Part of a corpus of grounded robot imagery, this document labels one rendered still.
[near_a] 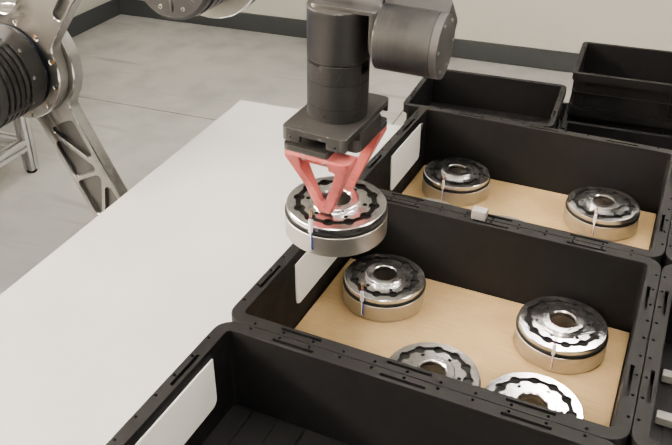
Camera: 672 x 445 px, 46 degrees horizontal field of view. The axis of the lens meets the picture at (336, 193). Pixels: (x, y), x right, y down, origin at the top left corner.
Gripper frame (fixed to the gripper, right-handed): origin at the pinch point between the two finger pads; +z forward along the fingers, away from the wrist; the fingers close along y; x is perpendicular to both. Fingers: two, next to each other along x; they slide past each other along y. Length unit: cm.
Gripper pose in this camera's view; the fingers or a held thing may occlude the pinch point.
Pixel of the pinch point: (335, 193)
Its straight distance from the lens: 78.4
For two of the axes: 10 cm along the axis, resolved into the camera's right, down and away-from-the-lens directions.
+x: -9.0, -2.5, 3.6
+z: -0.2, 8.4, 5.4
